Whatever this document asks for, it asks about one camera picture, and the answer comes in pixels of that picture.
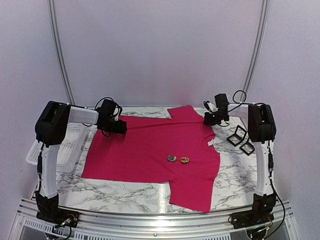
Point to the white plastic perforated basket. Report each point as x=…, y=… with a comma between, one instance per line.
x=70, y=149

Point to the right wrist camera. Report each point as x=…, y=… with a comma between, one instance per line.
x=221, y=103

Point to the right aluminium frame post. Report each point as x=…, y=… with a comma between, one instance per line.
x=257, y=45

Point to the gold brooch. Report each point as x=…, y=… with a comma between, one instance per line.
x=184, y=160

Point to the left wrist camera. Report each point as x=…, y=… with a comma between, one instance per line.
x=110, y=109

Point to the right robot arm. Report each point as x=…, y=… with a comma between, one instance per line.
x=261, y=132

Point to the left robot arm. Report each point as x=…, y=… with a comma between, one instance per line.
x=50, y=130

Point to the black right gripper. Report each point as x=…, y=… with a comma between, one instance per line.
x=207, y=121

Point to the aluminium frame post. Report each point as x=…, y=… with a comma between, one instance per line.
x=59, y=50
x=257, y=45

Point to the black hexagonal brooch display case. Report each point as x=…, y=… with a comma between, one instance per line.
x=247, y=148

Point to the aluminium front rail base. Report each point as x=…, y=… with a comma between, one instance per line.
x=93, y=225

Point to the left aluminium frame post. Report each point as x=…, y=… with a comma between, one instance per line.
x=59, y=50

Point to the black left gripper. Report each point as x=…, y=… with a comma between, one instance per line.
x=120, y=128

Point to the magenta t-shirt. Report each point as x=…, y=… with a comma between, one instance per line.
x=140, y=156

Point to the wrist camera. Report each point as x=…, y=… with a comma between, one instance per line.
x=110, y=109
x=221, y=103

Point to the round silver blue brooch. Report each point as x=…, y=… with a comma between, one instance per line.
x=171, y=158

